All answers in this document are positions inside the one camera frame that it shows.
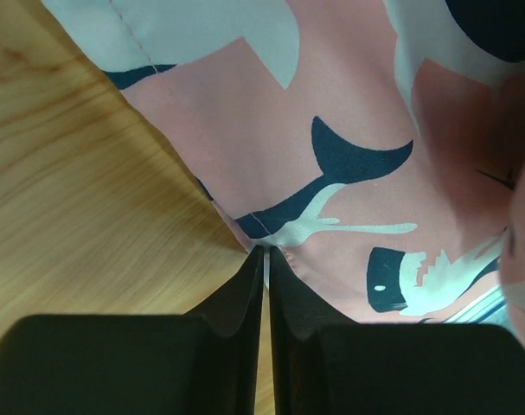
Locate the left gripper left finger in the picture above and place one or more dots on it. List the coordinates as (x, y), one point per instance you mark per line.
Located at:
(201, 362)

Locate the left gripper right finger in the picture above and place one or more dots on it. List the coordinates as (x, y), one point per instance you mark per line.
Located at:
(325, 363)

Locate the pink patterned garment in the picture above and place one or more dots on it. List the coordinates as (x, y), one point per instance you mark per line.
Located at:
(379, 145)

